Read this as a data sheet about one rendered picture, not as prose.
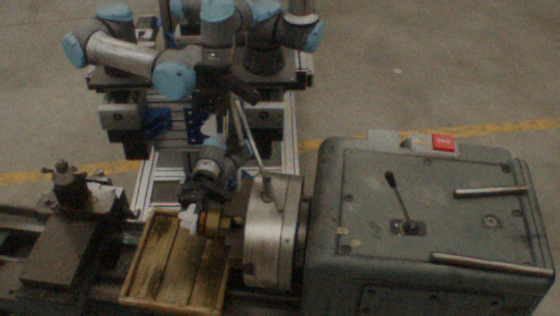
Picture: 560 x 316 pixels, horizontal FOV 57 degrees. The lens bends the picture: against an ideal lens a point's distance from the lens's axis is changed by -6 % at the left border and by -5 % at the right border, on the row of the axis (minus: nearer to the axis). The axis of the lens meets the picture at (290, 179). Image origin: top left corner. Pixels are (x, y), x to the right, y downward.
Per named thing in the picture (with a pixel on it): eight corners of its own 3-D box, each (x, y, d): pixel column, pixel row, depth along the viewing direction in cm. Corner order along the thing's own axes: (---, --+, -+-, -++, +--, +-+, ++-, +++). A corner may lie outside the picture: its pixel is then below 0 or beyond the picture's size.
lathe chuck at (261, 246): (291, 216, 169) (293, 150, 144) (278, 308, 150) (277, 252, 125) (262, 213, 169) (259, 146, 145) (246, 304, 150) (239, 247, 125)
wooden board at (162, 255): (242, 224, 176) (241, 216, 173) (220, 321, 151) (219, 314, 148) (154, 214, 178) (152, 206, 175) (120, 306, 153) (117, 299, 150)
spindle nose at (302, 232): (311, 223, 161) (314, 180, 144) (303, 286, 148) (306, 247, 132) (301, 222, 161) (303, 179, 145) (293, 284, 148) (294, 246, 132)
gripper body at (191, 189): (179, 215, 155) (189, 185, 163) (207, 218, 154) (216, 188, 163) (175, 197, 149) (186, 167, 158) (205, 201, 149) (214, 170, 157)
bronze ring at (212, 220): (234, 202, 147) (201, 198, 148) (227, 229, 141) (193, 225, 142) (236, 223, 154) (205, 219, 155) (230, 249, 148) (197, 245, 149)
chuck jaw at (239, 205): (265, 216, 149) (269, 173, 148) (263, 219, 144) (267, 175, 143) (226, 212, 150) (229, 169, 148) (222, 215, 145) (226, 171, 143)
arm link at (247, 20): (225, -8, 134) (202, -3, 125) (264, 1, 131) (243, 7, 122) (221, 22, 138) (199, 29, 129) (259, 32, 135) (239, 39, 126)
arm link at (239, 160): (206, 24, 158) (235, 151, 190) (182, 40, 152) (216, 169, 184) (236, 28, 153) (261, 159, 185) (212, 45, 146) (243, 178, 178)
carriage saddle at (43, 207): (129, 198, 182) (126, 186, 178) (81, 316, 150) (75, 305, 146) (51, 189, 184) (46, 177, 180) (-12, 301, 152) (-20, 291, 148)
